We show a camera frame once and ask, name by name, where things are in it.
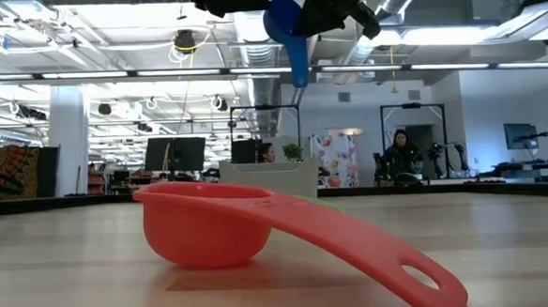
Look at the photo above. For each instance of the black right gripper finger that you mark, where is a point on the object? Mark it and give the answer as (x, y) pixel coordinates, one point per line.
(321, 19)

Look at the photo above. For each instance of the blue measuring cup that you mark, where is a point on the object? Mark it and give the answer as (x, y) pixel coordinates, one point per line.
(297, 58)

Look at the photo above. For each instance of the green measuring cup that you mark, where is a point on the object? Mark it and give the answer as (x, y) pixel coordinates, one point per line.
(323, 202)

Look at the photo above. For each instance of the red measuring cup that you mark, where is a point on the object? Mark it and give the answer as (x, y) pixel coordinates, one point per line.
(203, 232)

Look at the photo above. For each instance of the black background robot arm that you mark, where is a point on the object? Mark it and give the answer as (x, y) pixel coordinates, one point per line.
(443, 156)

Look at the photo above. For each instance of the white plastic basket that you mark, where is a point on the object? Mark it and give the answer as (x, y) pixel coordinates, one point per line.
(280, 176)

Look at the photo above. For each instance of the black ceiling dome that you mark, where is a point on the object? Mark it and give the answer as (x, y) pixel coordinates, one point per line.
(185, 40)

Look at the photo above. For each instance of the long ceiling light bar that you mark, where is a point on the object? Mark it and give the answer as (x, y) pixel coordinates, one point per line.
(180, 72)

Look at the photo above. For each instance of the green leafy potted plant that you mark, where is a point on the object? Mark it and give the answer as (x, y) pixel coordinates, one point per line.
(292, 151)

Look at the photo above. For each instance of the floral patterned screen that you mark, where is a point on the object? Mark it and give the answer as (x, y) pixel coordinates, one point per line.
(335, 162)

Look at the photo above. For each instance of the person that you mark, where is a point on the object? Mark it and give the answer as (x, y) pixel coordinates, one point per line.
(401, 158)
(267, 153)

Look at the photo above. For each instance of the black computer monitor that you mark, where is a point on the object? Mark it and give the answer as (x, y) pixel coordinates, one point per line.
(243, 151)
(159, 155)
(190, 153)
(519, 135)

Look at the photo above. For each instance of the small potted plant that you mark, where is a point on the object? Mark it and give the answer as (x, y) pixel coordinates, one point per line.
(417, 167)

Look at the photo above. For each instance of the white square column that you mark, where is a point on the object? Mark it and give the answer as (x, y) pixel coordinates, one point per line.
(69, 141)

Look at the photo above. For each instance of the black upright panel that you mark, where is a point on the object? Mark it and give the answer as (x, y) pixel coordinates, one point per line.
(48, 172)

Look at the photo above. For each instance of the orange patterned tapestry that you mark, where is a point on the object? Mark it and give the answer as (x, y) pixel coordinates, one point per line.
(14, 172)

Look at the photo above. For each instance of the black rectangular stand frame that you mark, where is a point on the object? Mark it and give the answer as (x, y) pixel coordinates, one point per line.
(264, 108)
(412, 105)

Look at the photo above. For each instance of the black metal table frame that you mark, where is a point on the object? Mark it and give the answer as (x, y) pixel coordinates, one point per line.
(445, 188)

